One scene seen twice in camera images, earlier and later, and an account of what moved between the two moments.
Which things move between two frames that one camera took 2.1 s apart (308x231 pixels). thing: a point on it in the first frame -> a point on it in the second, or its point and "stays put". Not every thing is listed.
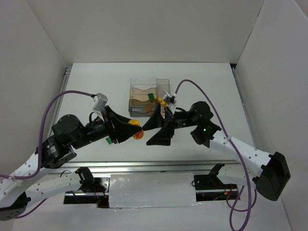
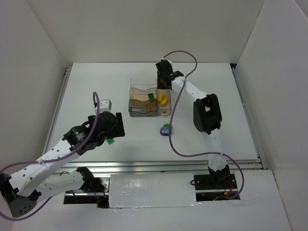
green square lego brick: x=109 y=141 stays put
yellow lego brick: x=163 y=104 stays put
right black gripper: x=169 y=122 -> x=162 y=78
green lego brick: x=151 y=96 stays put
